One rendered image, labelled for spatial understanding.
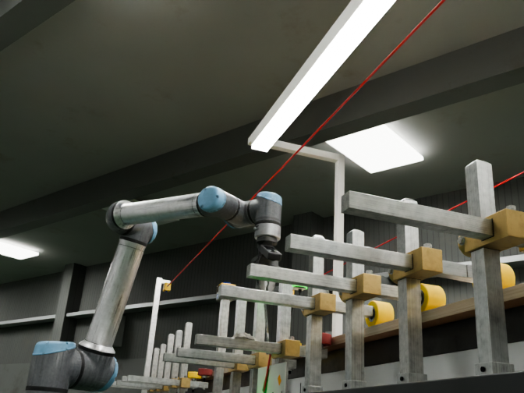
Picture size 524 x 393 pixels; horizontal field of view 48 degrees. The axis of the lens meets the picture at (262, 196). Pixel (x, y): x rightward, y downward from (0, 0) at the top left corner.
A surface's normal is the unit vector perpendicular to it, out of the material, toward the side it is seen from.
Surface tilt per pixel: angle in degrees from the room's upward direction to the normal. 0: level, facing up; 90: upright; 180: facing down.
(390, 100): 90
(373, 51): 180
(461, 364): 90
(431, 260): 90
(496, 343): 90
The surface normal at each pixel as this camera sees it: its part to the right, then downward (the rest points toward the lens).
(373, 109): -0.63, -0.33
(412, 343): 0.33, -0.33
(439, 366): -0.94, -0.18
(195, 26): -0.07, 0.93
